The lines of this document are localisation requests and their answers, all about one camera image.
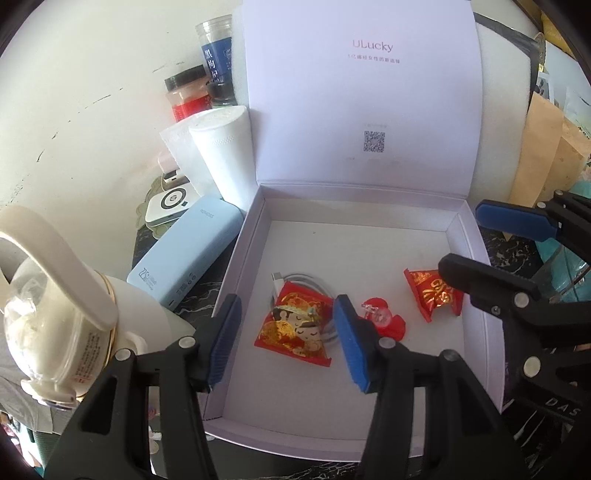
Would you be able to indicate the green and white packet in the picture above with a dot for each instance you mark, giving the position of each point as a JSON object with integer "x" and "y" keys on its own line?
{"x": 577, "y": 110}

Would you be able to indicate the brown paper bag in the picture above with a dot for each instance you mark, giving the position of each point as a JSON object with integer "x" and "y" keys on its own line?
{"x": 540, "y": 138}

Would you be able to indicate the grey scalloped coaster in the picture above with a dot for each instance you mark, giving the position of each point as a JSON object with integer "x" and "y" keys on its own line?
{"x": 141, "y": 217}

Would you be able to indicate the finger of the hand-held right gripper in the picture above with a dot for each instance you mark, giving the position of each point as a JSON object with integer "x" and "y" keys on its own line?
{"x": 512, "y": 220}
{"x": 489, "y": 279}

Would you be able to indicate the tall jar with blue label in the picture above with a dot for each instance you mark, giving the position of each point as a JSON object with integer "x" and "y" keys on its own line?
{"x": 217, "y": 55}

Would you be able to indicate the black and white printed paper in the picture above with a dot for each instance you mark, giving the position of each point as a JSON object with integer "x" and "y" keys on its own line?
{"x": 545, "y": 87}

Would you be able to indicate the grey cloth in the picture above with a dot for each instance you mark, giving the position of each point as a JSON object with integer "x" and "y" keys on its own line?
{"x": 18, "y": 406}

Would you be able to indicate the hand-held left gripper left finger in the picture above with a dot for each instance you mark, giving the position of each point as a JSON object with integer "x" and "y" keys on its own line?
{"x": 226, "y": 341}

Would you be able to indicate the blue plastic bag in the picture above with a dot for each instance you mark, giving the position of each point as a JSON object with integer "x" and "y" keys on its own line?
{"x": 582, "y": 187}

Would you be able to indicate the light blue power bank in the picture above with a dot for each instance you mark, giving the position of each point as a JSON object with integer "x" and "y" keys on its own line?
{"x": 184, "y": 249}

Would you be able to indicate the small white charger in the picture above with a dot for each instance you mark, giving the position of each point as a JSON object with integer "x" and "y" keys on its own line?
{"x": 171, "y": 179}

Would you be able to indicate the white tissue roll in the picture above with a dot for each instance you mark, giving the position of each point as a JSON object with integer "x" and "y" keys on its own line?
{"x": 226, "y": 152}

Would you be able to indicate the white gift box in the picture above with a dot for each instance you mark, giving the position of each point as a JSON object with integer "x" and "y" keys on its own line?
{"x": 360, "y": 92}

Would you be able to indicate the woven straw mat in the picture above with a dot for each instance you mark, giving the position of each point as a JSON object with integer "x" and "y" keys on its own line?
{"x": 540, "y": 46}

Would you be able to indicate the white power bank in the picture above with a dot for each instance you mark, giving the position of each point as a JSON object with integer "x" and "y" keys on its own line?
{"x": 171, "y": 203}

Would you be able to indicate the yellow packet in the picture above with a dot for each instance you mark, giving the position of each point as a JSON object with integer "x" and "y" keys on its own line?
{"x": 558, "y": 32}

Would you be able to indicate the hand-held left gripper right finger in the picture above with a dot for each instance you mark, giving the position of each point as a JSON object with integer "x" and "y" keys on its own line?
{"x": 353, "y": 341}

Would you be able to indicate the red candy packet cartoon couple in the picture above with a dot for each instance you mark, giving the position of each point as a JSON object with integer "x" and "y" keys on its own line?
{"x": 295, "y": 327}

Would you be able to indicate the red candy packet gold characters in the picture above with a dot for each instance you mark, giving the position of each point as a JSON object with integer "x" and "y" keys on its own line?
{"x": 431, "y": 293}

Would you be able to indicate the black-lidded jar with red label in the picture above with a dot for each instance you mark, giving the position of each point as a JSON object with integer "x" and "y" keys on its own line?
{"x": 189, "y": 99}

